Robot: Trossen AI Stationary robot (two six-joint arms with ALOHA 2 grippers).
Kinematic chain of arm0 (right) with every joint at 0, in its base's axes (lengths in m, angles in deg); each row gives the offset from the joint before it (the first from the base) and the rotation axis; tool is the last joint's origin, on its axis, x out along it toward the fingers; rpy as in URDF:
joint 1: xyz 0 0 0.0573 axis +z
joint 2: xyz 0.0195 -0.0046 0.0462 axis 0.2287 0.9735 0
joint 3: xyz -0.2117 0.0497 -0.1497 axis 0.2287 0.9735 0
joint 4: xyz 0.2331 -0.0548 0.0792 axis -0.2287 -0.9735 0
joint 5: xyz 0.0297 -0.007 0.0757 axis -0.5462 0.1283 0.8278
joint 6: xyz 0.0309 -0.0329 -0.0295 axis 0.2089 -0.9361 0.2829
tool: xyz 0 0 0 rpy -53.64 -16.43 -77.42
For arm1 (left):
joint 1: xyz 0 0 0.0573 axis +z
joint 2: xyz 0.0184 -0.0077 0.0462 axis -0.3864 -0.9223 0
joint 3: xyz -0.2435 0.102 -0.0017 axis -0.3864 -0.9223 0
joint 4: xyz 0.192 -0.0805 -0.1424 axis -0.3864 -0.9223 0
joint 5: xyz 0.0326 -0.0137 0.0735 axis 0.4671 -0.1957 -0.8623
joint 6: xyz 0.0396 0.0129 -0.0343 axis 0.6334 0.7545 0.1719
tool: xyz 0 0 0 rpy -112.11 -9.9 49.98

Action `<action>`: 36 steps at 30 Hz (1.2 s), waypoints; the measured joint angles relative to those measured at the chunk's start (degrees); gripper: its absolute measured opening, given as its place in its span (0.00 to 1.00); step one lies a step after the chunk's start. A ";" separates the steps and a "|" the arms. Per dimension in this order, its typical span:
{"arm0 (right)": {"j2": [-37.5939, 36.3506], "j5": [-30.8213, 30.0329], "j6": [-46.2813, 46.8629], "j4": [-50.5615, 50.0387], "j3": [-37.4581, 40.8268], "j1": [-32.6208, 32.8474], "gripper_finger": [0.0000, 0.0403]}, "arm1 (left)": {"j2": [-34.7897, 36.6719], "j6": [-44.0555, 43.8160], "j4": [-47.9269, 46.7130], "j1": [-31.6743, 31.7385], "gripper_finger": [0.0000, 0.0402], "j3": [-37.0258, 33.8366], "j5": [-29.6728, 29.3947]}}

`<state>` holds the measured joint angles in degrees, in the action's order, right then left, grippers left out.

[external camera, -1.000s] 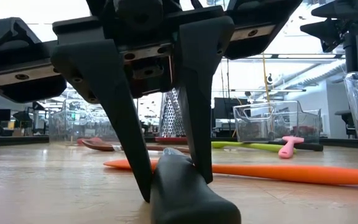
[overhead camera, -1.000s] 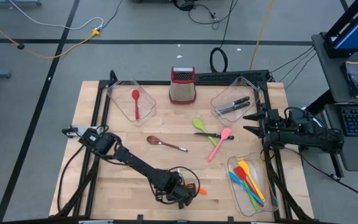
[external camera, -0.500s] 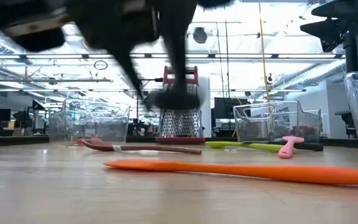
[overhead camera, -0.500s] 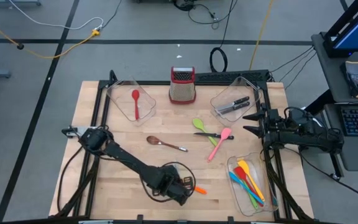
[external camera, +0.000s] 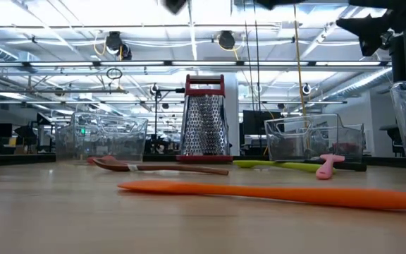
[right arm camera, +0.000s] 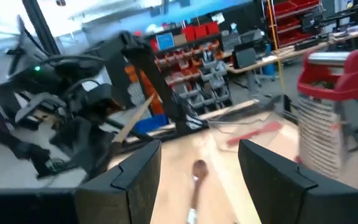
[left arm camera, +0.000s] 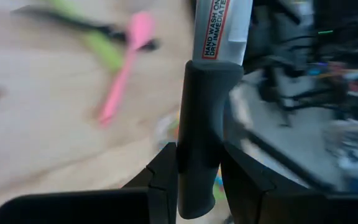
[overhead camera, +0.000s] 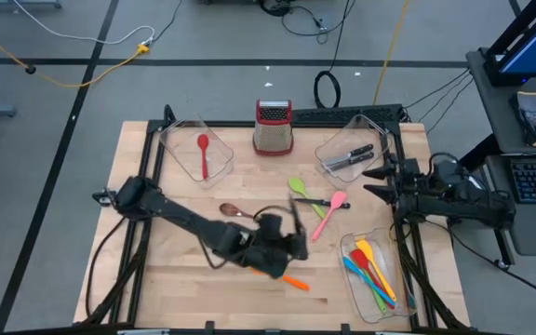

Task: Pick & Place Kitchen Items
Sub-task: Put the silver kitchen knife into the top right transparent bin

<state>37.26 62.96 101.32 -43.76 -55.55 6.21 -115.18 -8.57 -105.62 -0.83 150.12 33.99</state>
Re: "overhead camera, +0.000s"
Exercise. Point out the yellow silicone spatula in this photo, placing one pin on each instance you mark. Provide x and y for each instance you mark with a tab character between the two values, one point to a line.
365	246

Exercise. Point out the blue silicone spatula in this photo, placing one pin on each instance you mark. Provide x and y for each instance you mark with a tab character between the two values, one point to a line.
349	264

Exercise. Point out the red steel box grater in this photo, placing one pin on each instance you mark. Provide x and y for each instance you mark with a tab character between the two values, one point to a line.
272	137

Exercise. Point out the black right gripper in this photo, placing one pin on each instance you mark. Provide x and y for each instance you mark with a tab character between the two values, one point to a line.
412	195

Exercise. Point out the brown wooden spoon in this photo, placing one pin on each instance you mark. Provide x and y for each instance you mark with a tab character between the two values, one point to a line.
230	210

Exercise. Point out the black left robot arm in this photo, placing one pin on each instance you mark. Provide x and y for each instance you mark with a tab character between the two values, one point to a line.
179	221

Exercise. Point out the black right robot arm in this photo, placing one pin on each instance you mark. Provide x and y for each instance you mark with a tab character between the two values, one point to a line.
473	205

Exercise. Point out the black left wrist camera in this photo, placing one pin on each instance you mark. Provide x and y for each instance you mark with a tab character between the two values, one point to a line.
270	225

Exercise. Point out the orange silicone spatula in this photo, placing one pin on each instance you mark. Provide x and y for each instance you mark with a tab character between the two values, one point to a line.
296	282

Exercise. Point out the pink silicone spatula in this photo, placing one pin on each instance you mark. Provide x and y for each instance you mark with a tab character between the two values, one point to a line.
338	199

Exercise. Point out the all-black knife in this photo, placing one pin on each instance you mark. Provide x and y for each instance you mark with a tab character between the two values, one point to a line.
338	204

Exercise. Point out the grey black work gloves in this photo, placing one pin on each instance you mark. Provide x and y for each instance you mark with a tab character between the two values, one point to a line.
531	116

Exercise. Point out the grey computer workstation cart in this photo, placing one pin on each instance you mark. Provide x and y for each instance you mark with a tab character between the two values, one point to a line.
496	121

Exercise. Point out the small black floor puck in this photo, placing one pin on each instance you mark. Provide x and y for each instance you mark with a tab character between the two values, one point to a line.
30	70

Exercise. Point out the clear plastic storage bin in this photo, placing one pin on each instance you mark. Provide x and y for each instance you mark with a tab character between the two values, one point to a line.
365	316
352	132
179	153

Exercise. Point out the black table edge bracket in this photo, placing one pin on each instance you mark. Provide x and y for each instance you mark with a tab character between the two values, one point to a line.
345	328
210	327

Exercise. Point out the black perforated metal bar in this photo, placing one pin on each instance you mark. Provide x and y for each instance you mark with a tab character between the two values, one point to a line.
333	114

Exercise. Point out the red silicone spatula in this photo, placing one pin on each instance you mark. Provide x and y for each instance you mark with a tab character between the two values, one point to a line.
358	258

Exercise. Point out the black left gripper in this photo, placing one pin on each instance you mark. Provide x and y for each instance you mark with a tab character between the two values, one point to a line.
268	258

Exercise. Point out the red silicone spoon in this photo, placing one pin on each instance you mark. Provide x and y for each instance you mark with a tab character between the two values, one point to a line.
203	142

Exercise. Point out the lime green silicone spoon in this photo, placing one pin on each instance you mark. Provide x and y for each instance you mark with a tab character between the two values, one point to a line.
296	184

